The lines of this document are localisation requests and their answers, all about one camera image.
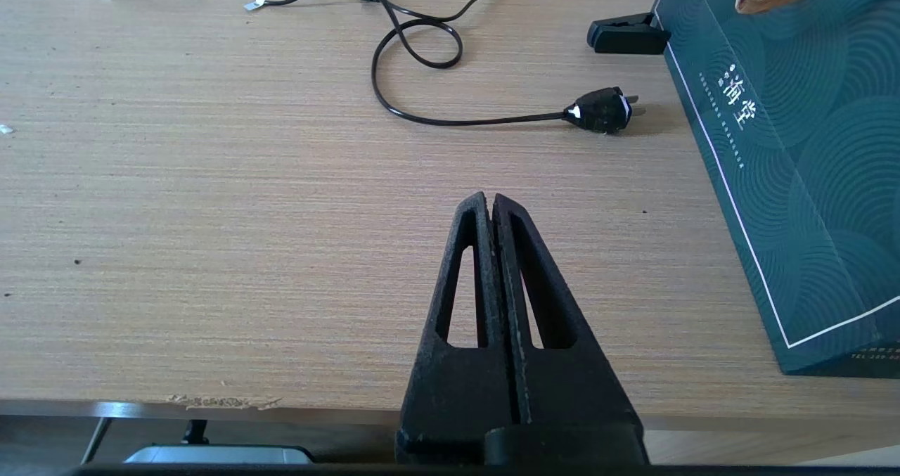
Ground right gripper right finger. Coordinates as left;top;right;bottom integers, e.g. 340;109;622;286
484;193;650;466

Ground black lamp cable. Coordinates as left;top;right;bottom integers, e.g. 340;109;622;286
371;0;667;136

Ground dark framed board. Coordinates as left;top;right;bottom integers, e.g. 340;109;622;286
650;0;900;378

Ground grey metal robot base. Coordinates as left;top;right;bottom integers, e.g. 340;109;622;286
123;445;315;465

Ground black plastic clip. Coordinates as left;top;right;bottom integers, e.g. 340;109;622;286
587;12;671;56

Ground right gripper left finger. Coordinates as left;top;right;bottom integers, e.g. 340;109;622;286
394;192;522;466

